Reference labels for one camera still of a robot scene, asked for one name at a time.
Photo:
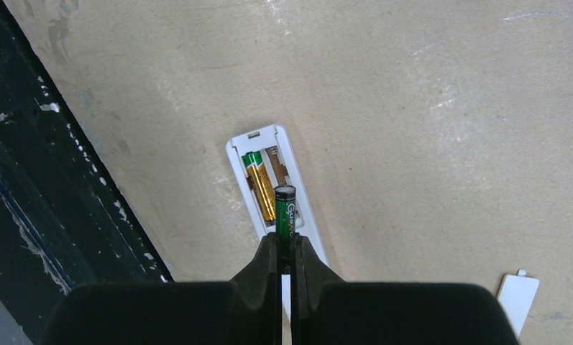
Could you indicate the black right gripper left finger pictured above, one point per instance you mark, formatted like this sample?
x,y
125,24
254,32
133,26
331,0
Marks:
x,y
172,314

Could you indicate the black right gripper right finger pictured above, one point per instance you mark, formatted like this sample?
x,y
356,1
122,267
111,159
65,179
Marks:
x,y
325,309

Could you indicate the green black battery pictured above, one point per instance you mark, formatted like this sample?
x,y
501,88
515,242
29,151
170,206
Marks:
x,y
285,207

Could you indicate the gold battery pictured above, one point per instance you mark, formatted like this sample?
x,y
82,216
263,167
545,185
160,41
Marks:
x,y
256,170

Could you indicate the white air conditioner remote control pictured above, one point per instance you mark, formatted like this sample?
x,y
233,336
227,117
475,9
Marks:
x,y
282,167

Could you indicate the white battery compartment cover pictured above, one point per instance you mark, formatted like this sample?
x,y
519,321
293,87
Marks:
x,y
516,295

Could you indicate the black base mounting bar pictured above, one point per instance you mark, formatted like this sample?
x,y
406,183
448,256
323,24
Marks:
x,y
63,220

